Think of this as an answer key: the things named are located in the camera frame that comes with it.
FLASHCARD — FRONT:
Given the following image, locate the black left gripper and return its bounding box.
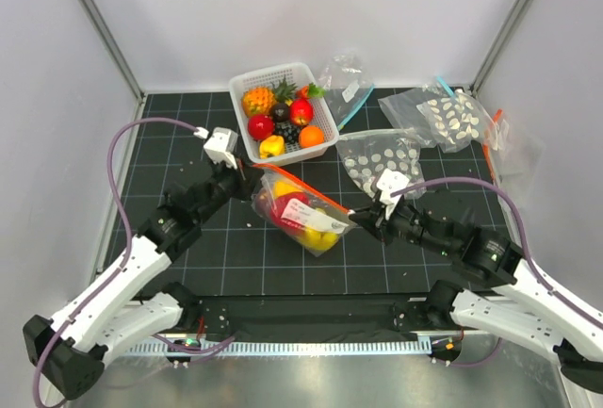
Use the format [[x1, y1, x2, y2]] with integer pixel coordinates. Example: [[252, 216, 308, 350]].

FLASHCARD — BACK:
[[193, 152, 262, 224]]

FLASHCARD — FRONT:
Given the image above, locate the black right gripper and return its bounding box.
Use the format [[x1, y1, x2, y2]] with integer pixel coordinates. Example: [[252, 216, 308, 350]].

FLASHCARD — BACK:
[[350, 194, 455, 257]]

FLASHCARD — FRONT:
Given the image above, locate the dark red plum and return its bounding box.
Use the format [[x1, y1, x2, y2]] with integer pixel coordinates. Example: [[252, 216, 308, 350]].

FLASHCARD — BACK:
[[253, 191, 275, 220]]

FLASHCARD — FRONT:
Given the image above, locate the yellow lemon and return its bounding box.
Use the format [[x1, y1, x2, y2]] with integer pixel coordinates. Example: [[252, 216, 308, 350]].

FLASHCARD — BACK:
[[302, 228, 339, 254]]

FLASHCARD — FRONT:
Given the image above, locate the orange zipper clear bag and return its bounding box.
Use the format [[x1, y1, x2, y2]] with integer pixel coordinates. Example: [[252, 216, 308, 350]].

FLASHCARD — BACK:
[[253, 164, 355, 256]]

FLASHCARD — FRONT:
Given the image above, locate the yellow banana bunch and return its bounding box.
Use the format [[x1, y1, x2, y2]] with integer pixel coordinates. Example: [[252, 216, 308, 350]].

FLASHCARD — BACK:
[[272, 179, 302, 198]]

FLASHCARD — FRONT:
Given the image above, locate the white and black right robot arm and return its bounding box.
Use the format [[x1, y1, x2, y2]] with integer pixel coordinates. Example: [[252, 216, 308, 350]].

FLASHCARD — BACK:
[[349, 190, 602, 393]]

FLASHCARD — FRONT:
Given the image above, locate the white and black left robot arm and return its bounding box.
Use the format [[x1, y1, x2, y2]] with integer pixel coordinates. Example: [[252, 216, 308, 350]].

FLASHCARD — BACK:
[[23, 160, 264, 401]]

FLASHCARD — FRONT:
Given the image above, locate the white dotted clear bag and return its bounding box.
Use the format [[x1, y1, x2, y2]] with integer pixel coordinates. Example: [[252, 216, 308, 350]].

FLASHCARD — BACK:
[[335, 129, 425, 197]]

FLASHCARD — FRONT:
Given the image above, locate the light blue zipper dotted bag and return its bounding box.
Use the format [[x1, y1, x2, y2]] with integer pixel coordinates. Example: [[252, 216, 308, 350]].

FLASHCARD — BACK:
[[379, 78, 499, 153]]

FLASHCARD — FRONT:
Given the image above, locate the blue zipper clear bag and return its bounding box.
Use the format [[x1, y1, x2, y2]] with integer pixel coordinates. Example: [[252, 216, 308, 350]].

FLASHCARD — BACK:
[[318, 52, 374, 131]]

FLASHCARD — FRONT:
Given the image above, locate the orange zipper bag at right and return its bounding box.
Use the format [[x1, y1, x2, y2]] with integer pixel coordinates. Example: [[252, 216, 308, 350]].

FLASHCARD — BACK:
[[482, 109, 545, 208]]

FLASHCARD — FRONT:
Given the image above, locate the yellow bell pepper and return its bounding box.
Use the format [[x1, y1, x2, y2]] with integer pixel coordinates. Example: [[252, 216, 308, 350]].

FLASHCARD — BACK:
[[259, 135, 286, 159]]

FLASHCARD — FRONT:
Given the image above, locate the red bell pepper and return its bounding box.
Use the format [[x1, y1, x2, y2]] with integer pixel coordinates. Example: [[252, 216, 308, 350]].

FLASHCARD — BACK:
[[269, 192, 309, 236]]

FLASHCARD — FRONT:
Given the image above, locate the orange fruit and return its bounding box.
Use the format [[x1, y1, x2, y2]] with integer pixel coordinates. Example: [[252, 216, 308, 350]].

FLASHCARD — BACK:
[[299, 125, 324, 149]]

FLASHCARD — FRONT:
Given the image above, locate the orange toy pineapple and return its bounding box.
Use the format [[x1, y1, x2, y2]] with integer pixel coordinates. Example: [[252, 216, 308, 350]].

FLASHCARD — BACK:
[[241, 86, 277, 118]]

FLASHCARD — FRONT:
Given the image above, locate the black cutting mat with grid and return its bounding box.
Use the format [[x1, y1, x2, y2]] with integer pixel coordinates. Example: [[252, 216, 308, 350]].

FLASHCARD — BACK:
[[93, 88, 518, 298]]

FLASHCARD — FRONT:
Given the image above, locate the red strawberry with leaves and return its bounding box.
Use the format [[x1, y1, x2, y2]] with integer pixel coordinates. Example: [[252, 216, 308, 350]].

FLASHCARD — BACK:
[[296, 83, 325, 100]]

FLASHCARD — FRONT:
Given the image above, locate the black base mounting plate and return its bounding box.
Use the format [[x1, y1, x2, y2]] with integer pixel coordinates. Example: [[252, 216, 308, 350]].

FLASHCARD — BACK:
[[162, 294, 461, 344]]

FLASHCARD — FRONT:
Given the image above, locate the white plastic fruit basket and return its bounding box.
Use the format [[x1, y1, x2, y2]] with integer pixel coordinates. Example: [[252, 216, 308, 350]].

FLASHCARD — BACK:
[[229, 62, 339, 167]]

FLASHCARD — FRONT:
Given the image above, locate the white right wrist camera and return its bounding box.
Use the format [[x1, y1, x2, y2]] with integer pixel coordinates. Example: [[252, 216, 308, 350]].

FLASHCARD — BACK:
[[375, 169, 410, 220]]

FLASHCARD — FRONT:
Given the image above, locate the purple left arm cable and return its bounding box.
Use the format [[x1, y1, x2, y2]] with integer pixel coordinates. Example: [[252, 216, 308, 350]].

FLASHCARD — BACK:
[[31, 118, 236, 407]]

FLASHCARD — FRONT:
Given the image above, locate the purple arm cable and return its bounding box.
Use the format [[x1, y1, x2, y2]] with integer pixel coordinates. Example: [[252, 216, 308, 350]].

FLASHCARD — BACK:
[[393, 176, 603, 369], [31, 118, 236, 407]]

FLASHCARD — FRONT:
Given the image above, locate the slotted white cable duct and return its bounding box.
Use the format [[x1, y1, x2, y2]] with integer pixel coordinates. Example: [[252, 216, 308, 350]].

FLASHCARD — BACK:
[[123, 336, 432, 358]]

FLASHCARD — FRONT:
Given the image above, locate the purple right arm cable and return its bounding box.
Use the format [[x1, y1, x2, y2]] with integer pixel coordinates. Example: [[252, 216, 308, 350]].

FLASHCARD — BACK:
[[393, 176, 603, 369]]

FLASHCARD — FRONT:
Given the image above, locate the aluminium frame post left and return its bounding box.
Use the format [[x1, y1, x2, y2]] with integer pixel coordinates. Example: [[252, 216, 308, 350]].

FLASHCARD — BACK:
[[78, 0, 144, 103]]

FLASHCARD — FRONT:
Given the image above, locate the aluminium frame post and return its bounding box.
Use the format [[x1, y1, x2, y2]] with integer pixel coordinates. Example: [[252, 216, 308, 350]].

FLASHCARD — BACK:
[[78, 0, 144, 103], [471, 0, 533, 95]]

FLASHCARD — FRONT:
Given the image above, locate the aluminium frame post right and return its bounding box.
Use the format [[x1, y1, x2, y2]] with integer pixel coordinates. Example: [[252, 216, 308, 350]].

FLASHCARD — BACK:
[[471, 0, 533, 95]]

